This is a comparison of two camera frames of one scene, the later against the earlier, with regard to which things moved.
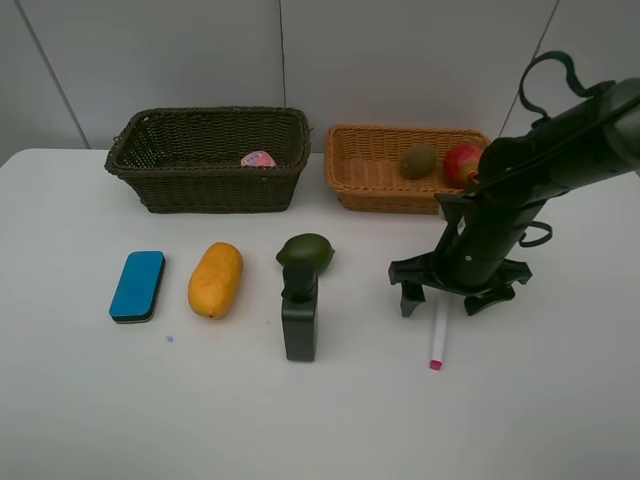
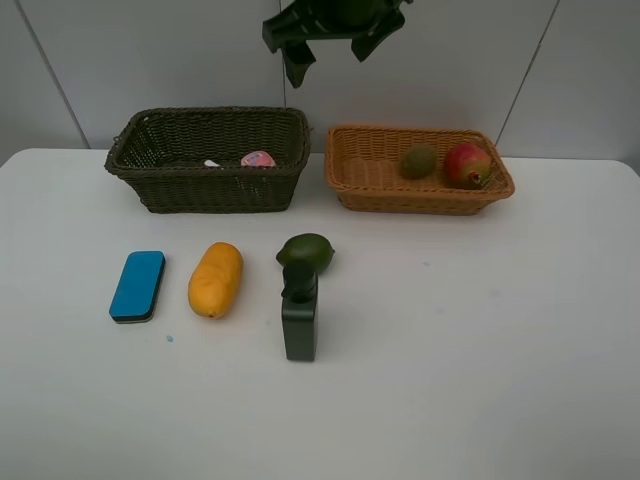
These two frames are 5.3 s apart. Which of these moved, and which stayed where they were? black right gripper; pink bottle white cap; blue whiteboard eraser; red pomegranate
Moved: black right gripper
Stayed: pink bottle white cap; blue whiteboard eraser; red pomegranate
